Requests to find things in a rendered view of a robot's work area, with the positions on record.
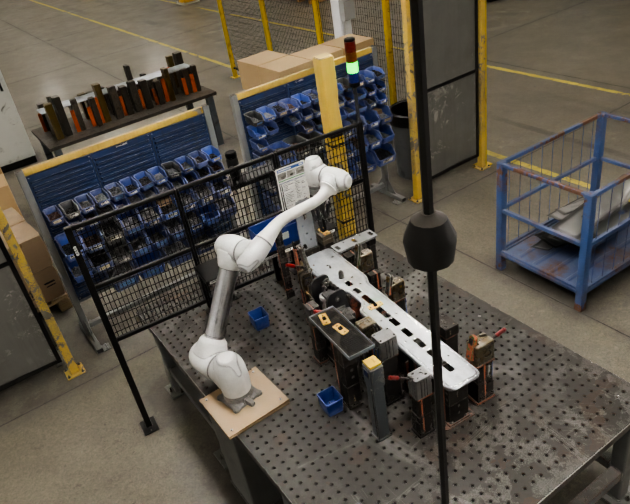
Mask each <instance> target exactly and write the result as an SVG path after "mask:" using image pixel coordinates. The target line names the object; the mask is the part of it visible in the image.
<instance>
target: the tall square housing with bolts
mask: <svg viewBox="0 0 630 504"><path fill-rule="evenodd" d="M372 342H373V343H374V344H375V348H373V352H374V356H376V358H377V359H378V360H379V361H381V363H382V362H383V361H384V360H386V359H388V358H390V359H389V360H387V361H385V362H384V363H383V364H382V365H383V370H384V378H385V385H384V391H385V400H386V406H387V407H389V406H390V405H391V404H392V405H393V403H394V404H395V403H396V402H399V401H402V399H405V395H403V394H402V388H401V379H399V380H388V376H389V375H391V376H399V377H400V372H399V370H398V361H397V355H399V353H398V344H397V335H396V334H395V333H394V332H393V331H392V330H391V329H390V328H388V327H386V328H384V329H382V330H380V331H378V332H377V333H374V334H373V335H372ZM400 399H401V400H400Z"/></svg>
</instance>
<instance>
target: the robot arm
mask: <svg viewBox="0 0 630 504"><path fill-rule="evenodd" d="M304 172H305V177H306V181H307V183H308V187H309V193H310V194H311V197H312V198H310V199H308V200H306V201H304V202H302V203H300V204H298V205H296V206H294V207H292V208H290V209H288V210H287V211H285V212H283V213H281V214H280V215H278V216H277V217H276V218H274V219H273V220H272V221H271V222H270V223H269V224H268V225H267V226H266V227H265V228H264V229H263V230H262V231H261V232H260V233H258V234H257V235H256V236H255V238H254V239H253V240H248V239H246V238H244V237H241V236H238V235H234V234H225V235H222V236H220V237H218V238H217V240H216V241H215V244H214V249H215V252H216V254H217V261H218V262H217V263H218V266H219V272H218V276H217V281H216V286H215V290H214V295H213V299H212V304H211V309H210V313H209V318H208V323H207V327H206V332H205V334H203V335H202V336H201V337H200V338H199V340H198V342H196V343H195V344H194V345H193V346H192V347H191V349H190V351H189V361H190V363H191V365H192V366H193V368H194V369H195V370H196V371H197V372H199V373H200V374H201V375H203V376H205V377H206V378H208V379H211V380H212V381H213V382H214V383H215V384H216V385H217V386H218V387H219V388H220V389H221V391H222V393H221V394H219V395H218V396H217V400H218V401H221V402H223V403H224V404H225V405H227V406H228V407H229V408H230V409H232V410H233V412H234V413H235V414H237V413H239V412H240V411H241V410H242V409H243V408H244V407H245V406H246V405H249V406H251V407H254V406H255V401H254V399H256V398H257V397H259V396H261V395H262V391H261V390H259V389H257V388H255V387H254V386H252V384H251V381H250V377H249V373H248V370H247V368H246V365H245V363H244V361H243V359H242V358H241V357H240V356H239V355H238V354H237V353H235V352H233V351H228V350H227V341H226V339H225V338H224V334H225V330H226V325H227V321H228V316H229V312H230V307H231V302H232V298H233V293H234V289H235V284H236V280H237V275H238V271H240V270H241V271H242V272H244V273H250V272H252V271H253V270H255V269H256V268H257V267H258V266H259V265H260V264H261V263H262V262H263V260H264V259H265V258H266V256H267V255H268V253H269V251H270V250H271V248H272V246H273V244H274V242H275V240H276V238H277V236H278V234H279V232H280V231H281V229H282V228H283V227H284V226H285V225H286V224H288V223H289V222H291V221H293V220H294V219H296V218H298V217H300V216H302V215H303V214H305V213H307V212H309V211H311V213H312V216H313V219H314V221H316V222H318V226H319V227H320V231H321V232H324V229H325V230H326V231H327V220H328V217H330V203H331V201H330V200H329V199H328V198H329V197H330V196H331V195H336V194H337V193H339V192H341V191H345V190H348V189H349V188H350V187H351V185H352V178H351V176H350V175H349V173H348V172H346V171H344V170H342V169H339V168H336V167H329V166H326V165H325V164H323V161H322V160H321V158H320V157H319V156H318V155H312V156H309V157H307V158H306V159H305V162H304ZM325 203H326V211H325ZM314 208H316V214H315V211H314ZM320 208H321V211H322V215H323V218H322V221H321V216H320ZM316 215H317V217H316ZM323 227H324V229H323Z"/></svg>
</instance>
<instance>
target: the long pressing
mask: <svg viewBox="0 0 630 504"><path fill-rule="evenodd" d="M307 260H308V262H309V265H310V267H311V268H312V270H313V271H312V274H313V275H314V276H315V277H317V276H320V275H322V274H326V275H327V276H328V277H329V281H332V283H333V284H335V285H336V286H339V287H340V288H342V289H343V290H344V291H345V293H347V294H350V295H351V296H352V297H353V298H354V299H355V300H357V301H358V302H359V303H360V304H361V307H360V310H359V311H360V315H361V316H363V317H367V316H370V317H371V318H373V319H374V320H375V321H376V322H377V323H378V324H379V325H380V326H381V328H382V329H384V328H386V327H388V328H390V329H391V330H392V331H393V332H394V333H395V334H396V335H397V344H398V348H399V349H400V350H401V351H402V352H403V353H404V354H406V355H407V356H408V357H409V358H410V359H411V360H412V361H413V362H415V363H416V364H417V365H418V366H419V367H421V366H423V367H424V368H425V369H427V370H428V371H429V372H430V373H431V378H433V365H432V364H433V363H432V357H431V356H430V355H429V354H428V353H427V351H429V350H432V348H431V332H430V331H429V330H428V329H426V328H425V327H424V326H423V325H421V324H420V323H419V322H418V321H416V320H415V319H414V318H413V317H411V316H410V315H409V314H408V313H406V312H405V311H404V310H403V309H401V308H400V307H399V306H398V305H396V304H395V303H394V302H393V301H391V300H390V299H389V298H388V297H386V296H385V295H384V294H383V293H381V292H380V291H379V290H378V289H376V288H375V287H374V286H373V285H371V284H370V283H369V281H368V278H367V276H366V275H365V274H364V273H362V272H361V271H360V270H359V269H357V268H356V267H355V266H353V265H352V264H351V263H350V262H348V261H347V260H346V259H345V258H343V257H342V256H341V255H340V254H338V253H337V252H336V251H334V250H333V249H330V248H327V249H324V250H322V251H320V252H317V253H315V254H313V255H310V256H308V257H307ZM313 265H314V266H313ZM327 265H330V266H331V268H329V266H327ZM339 270H342V271H343V272H344V278H343V279H339V276H338V271H339ZM347 281H349V282H351V283H352V284H353V285H351V286H347V285H346V284H345V282H347ZM360 283H361V284H360ZM355 288H358V289H359V290H360V291H361V293H359V294H357V293H356V292H355V291H353V289H355ZM364 295H366V296H367V297H369V298H370V299H371V300H372V301H373V302H375V303H376V302H378V301H381V302H382V303H384V304H383V305H381V306H379V307H381V308H382V309H383V310H384V311H385V312H387V313H388V314H389V315H390V317H388V318H385V317H384V316H383V315H382V314H381V313H379V312H378V311H377V310H376V308H375V309H373V310H369V309H368V308H367V306H369V305H370V304H369V303H368V302H366V301H365V300H364V299H363V298H362V296H364ZM396 313H397V314H396ZM391 318H394V319H395V320H396V321H398V322H399V323H400V324H401V325H399V326H395V325H394V324H392V323H391V322H390V321H389V319H391ZM381 320H382V321H381ZM403 328H406V329H407V330H408V331H410V332H411V333H412V334H413V335H412V336H410V337H408V336H407V335H405V334H404V333H403V332H402V331H401V329H403ZM415 339H419V340H420V341H422V342H423V343H424V344H425V345H426V346H425V347H423V348H421V347H420V346H418V345H417V344H416V343H415V342H414V340H415ZM405 341H406V342H405ZM448 355H449V356H448ZM441 356H442V357H443V361H442V362H447V363H448V364H449V365H450V366H452V367H453V368H454V370H453V371H451V372H450V371H448V370H447V369H446V368H444V367H443V366H442V378H443V388H444V389H445V390H447V391H456V390H458V389H460V388H462V387H463V386H465V385H467V384H469V383H470V382H472V381H474V380H476V379H477V378H478V377H479V375H480V373H479V371H478V369H476V368H475V367H474V366H473V365H471V364H470V363H469V362H468V361H466V360H465V359H464V358H463V357H461V356H460V355H459V354H458V353H456V352H455V351H454V350H453V349H451V348H450V347H449V346H448V345H446V344H445V343H444V342H443V341H441Z"/></svg>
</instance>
